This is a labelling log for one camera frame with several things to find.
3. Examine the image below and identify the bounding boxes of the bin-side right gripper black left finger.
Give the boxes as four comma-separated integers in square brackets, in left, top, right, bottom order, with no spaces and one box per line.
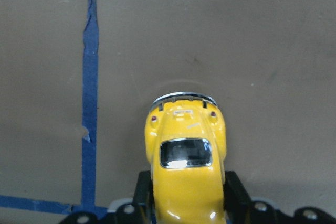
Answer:
[133,170,153,223]

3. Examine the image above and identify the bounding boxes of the bin-side right gripper black right finger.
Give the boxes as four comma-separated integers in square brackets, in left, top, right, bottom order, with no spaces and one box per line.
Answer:
[224,171,251,224]

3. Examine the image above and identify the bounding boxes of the yellow beetle toy car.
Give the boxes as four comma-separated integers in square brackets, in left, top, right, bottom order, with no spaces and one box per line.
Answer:
[144,92,227,223]

